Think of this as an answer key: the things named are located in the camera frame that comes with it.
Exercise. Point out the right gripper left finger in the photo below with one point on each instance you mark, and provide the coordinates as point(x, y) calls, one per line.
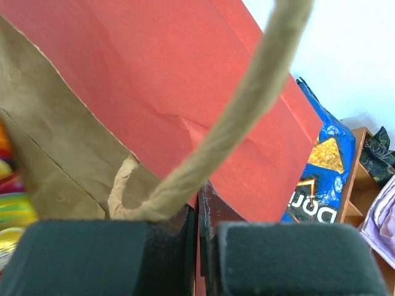
point(104, 257)

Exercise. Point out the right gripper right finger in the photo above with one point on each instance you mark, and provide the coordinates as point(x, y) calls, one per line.
point(244, 258)

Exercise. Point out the blue Doritos chip bag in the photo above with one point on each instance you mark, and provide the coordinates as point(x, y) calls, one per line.
point(317, 196)

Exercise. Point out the red paper bag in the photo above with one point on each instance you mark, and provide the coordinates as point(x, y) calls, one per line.
point(84, 84)

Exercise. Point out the colourful snack in bag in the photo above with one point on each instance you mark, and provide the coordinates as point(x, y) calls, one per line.
point(17, 212)

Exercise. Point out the orange wooden tray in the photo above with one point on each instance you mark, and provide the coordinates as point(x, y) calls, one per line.
point(359, 192)

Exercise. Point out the purple folded cloth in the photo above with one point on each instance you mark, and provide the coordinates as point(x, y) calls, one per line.
point(378, 226)

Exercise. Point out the black item in tray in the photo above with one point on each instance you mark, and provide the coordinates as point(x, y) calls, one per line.
point(377, 158)

